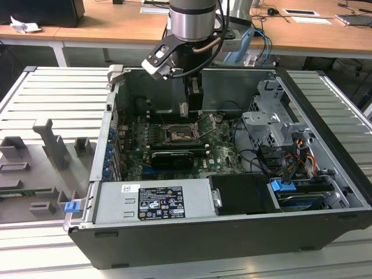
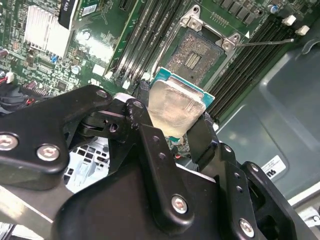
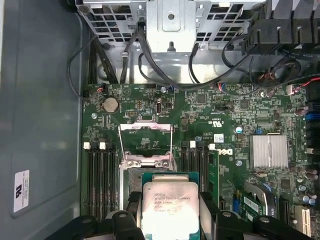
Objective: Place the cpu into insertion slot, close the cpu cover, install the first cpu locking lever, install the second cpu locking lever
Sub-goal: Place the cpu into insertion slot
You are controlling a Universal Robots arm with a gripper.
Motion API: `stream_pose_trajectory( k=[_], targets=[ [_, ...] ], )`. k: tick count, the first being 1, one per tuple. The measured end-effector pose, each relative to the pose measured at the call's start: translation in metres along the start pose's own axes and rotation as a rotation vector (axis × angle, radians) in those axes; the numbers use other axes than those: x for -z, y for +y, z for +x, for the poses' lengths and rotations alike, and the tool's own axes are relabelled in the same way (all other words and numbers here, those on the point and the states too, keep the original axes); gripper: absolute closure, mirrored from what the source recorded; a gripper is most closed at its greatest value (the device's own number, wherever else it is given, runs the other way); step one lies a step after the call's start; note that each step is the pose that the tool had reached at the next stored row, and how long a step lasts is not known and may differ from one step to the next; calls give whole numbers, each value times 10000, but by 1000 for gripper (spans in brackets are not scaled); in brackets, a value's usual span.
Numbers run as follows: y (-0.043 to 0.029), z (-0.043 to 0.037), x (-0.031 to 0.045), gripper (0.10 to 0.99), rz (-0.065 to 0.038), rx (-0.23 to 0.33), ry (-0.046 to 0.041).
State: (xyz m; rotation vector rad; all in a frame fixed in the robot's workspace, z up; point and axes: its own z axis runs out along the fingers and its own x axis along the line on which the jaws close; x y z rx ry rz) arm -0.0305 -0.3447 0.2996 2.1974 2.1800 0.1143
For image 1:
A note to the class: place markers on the thin metal locking lever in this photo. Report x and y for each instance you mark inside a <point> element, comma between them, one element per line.
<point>162,120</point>

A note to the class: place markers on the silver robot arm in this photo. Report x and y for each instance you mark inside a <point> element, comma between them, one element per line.
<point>189,20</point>

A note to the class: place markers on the black RAM slot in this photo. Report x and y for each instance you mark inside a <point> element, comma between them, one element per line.
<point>174,144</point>
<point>174,121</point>

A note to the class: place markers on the CPU socket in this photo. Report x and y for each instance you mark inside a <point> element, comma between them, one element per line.
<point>166,137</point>

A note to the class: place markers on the blue slot clip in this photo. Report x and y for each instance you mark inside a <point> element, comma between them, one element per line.
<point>107,166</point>
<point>110,152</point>
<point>112,133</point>

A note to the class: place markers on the blue expansion slot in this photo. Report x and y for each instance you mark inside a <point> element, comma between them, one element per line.
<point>149,173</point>

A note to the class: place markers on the round coin battery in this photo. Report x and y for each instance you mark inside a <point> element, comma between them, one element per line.
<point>218,118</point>

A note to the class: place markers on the white plastic block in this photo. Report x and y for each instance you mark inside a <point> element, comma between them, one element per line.
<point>250,59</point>

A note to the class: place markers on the green motherboard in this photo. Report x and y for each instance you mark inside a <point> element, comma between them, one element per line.
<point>223,154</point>

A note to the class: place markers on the black graphics card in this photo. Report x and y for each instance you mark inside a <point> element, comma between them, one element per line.
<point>171,160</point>

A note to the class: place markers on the silver metal disk cage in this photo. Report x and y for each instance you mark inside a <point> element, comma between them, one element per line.
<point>261,122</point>

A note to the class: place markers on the grey case latch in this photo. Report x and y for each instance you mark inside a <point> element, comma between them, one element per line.
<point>114,74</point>

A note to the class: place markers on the white desk grommet plate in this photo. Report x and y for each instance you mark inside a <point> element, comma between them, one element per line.
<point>151,10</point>
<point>300,12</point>

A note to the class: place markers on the wooden desk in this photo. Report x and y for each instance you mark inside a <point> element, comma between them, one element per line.
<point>116,26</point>
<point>29,36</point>

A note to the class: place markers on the black computer mouse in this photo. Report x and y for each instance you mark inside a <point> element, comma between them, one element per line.
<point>272,11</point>

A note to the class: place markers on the black plastic shroud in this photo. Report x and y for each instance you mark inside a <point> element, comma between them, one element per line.
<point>241,194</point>

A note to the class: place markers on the hard disk in blue carrier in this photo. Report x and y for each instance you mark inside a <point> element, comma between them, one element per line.
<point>282,186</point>

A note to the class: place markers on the white paper sheet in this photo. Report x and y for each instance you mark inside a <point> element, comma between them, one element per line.
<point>312,20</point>

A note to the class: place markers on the silver power supply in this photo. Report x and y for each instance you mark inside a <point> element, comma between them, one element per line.
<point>116,203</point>

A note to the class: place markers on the black PC case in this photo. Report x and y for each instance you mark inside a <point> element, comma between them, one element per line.
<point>203,247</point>

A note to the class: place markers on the black computer box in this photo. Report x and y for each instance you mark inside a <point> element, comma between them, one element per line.
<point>43,11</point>

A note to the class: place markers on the blue plastic latch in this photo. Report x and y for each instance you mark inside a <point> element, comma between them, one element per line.
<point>71,207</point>

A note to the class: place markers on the grey laptop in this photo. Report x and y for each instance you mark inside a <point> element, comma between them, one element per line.
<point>354,19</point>

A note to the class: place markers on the grey parts rack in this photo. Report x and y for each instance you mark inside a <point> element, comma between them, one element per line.
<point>37,174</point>

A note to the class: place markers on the crumpled white paper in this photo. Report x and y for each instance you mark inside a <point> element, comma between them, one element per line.
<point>24,26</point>

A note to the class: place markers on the green RAM stick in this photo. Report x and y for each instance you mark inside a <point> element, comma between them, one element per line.
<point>20,192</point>

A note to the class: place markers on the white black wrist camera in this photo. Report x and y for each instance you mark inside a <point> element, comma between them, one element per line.
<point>154,65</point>

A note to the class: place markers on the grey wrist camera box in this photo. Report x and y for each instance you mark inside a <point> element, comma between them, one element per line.
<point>231,44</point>

